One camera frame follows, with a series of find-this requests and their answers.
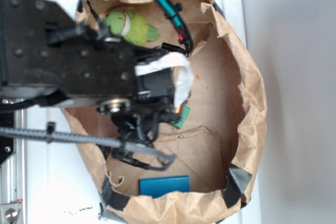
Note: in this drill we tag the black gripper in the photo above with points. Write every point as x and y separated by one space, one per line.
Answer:
137 118

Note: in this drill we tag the green rectangular block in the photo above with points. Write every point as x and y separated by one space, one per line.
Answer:
182 119

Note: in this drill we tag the metal corner bracket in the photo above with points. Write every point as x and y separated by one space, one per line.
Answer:
11 213

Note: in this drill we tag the brown paper bag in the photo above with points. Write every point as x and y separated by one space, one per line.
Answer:
219 146

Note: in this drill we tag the blue rectangular block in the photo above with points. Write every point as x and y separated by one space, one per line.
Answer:
159 186

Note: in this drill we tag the aluminium frame rail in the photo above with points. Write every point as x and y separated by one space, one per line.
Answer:
13 172

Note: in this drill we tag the green plush toy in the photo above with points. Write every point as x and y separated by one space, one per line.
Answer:
133 27

